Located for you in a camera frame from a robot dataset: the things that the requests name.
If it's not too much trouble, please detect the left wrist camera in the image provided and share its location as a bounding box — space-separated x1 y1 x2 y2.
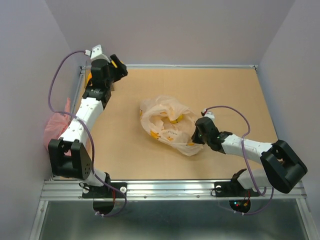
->
84 44 111 63

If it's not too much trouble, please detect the aluminium front rail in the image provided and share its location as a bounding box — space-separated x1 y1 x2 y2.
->
39 177 307 201

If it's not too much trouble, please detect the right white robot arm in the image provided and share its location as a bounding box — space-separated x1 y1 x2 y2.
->
191 116 308 195

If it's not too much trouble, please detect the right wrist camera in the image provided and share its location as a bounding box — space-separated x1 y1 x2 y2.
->
201 110 215 121

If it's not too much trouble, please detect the pink plastic bag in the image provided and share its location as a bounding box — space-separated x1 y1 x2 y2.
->
43 113 71 152

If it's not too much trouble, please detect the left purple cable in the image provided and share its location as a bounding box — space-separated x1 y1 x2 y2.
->
47 49 128 218

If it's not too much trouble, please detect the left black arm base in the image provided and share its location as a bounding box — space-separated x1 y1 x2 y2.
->
78 173 128 199

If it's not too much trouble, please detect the yellow lemon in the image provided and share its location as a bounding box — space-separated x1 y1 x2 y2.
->
111 57 125 68
170 114 184 124

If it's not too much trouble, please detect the transparent grey plastic box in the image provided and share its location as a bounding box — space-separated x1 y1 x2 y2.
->
83 59 116 92

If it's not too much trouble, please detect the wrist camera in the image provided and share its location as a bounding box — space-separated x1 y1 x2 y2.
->
84 44 111 63
201 110 215 121

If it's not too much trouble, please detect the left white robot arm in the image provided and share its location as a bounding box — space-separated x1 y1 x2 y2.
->
48 54 128 197

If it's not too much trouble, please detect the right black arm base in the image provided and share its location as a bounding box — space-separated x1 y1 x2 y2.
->
210 168 259 198

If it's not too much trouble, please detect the yellow fruit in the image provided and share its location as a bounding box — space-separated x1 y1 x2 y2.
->
85 72 92 86

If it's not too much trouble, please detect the translucent printed plastic bag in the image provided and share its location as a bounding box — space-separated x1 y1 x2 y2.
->
139 95 204 157

